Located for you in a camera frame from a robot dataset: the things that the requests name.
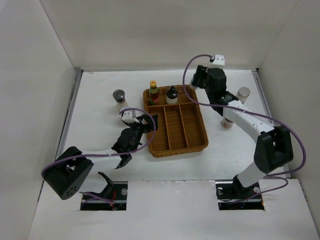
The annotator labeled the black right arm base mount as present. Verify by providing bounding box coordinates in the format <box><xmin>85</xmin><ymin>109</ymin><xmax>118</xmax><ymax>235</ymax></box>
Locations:
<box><xmin>215</xmin><ymin>180</ymin><xmax>265</xmax><ymax>211</ymax></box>

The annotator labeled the black cap white bottle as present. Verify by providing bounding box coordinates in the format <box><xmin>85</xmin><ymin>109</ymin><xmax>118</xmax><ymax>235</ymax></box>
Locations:
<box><xmin>166</xmin><ymin>86</ymin><xmax>179</xmax><ymax>105</ymax></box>

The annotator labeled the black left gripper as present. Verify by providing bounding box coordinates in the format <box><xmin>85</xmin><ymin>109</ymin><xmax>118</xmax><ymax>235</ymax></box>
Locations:
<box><xmin>126</xmin><ymin>114</ymin><xmax>157</xmax><ymax>153</ymax></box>

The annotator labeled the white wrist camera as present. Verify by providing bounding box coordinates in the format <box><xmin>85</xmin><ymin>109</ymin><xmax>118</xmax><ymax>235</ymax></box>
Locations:
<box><xmin>209</xmin><ymin>54</ymin><xmax>225</xmax><ymax>69</ymax></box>
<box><xmin>121</xmin><ymin>110</ymin><xmax>139</xmax><ymax>124</ymax></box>

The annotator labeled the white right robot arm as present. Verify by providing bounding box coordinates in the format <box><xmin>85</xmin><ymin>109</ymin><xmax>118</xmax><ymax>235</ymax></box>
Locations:
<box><xmin>190</xmin><ymin>65</ymin><xmax>294</xmax><ymax>198</ymax></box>

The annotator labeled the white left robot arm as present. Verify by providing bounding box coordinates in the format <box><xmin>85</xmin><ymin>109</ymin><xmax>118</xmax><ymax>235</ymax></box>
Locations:
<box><xmin>41</xmin><ymin>108</ymin><xmax>158</xmax><ymax>204</ymax></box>

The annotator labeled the brown wicker divided basket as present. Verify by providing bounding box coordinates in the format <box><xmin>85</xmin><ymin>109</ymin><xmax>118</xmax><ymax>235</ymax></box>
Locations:
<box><xmin>142</xmin><ymin>85</ymin><xmax>209</xmax><ymax>158</ymax></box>

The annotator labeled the dark lid spice jar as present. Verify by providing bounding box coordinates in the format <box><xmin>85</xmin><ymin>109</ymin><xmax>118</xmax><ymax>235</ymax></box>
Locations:
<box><xmin>112</xmin><ymin>89</ymin><xmax>128</xmax><ymax>111</ymax></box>

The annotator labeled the blue label salt jar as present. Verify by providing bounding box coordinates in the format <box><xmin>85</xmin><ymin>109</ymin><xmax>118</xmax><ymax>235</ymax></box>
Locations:
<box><xmin>236</xmin><ymin>86</ymin><xmax>251</xmax><ymax>104</ymax></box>
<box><xmin>189</xmin><ymin>78</ymin><xmax>197</xmax><ymax>90</ymax></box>

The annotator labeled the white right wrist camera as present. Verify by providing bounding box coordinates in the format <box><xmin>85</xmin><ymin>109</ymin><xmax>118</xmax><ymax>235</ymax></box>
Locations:
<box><xmin>209</xmin><ymin>54</ymin><xmax>225</xmax><ymax>69</ymax></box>

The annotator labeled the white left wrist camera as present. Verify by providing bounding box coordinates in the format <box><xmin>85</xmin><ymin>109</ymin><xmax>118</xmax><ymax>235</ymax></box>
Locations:
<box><xmin>121</xmin><ymin>110</ymin><xmax>139</xmax><ymax>124</ymax></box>

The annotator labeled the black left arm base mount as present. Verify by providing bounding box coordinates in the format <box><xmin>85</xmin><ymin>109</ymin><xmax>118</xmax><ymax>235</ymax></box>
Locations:
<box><xmin>80</xmin><ymin>172</ymin><xmax>129</xmax><ymax>211</ymax></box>

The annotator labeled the yellow cap red sauce bottle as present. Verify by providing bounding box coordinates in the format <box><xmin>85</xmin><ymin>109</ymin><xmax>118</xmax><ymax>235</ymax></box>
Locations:
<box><xmin>149</xmin><ymin>80</ymin><xmax>159</xmax><ymax>106</ymax></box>

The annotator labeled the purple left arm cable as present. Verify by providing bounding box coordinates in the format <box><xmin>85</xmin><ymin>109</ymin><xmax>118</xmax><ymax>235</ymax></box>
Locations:
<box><xmin>40</xmin><ymin>107</ymin><xmax>157</xmax><ymax>206</ymax></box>

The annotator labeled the red label spice jar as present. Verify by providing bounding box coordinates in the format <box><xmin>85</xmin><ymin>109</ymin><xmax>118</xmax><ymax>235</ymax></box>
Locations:
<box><xmin>220</xmin><ymin>118</ymin><xmax>234</xmax><ymax>129</ymax></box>

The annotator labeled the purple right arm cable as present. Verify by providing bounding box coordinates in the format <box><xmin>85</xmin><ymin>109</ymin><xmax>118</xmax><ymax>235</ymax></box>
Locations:
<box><xmin>182</xmin><ymin>53</ymin><xmax>307</xmax><ymax>203</ymax></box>

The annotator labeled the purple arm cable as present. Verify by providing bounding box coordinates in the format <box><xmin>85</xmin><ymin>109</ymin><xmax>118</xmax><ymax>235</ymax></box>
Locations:
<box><xmin>40</xmin><ymin>107</ymin><xmax>157</xmax><ymax>206</ymax></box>
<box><xmin>182</xmin><ymin>53</ymin><xmax>307</xmax><ymax>203</ymax></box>

